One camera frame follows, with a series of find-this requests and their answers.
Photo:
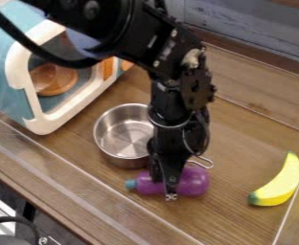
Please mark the silver pot with handle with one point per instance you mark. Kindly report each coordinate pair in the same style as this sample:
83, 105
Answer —
122, 133

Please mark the yellow toy banana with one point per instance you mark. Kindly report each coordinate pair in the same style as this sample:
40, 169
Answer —
278, 190

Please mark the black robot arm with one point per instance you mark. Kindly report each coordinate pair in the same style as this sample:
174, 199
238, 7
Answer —
139, 32

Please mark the orange plate inside microwave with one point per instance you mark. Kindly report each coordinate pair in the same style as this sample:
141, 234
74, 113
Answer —
52, 80

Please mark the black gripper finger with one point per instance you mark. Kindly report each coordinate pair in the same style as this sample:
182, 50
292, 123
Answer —
155, 169
171, 172

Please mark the blue white toy microwave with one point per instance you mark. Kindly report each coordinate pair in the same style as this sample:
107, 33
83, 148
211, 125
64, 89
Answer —
44, 114

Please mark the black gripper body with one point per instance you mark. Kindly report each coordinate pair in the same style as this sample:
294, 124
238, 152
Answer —
181, 128

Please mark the purple toy eggplant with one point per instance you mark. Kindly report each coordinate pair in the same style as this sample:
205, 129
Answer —
193, 185

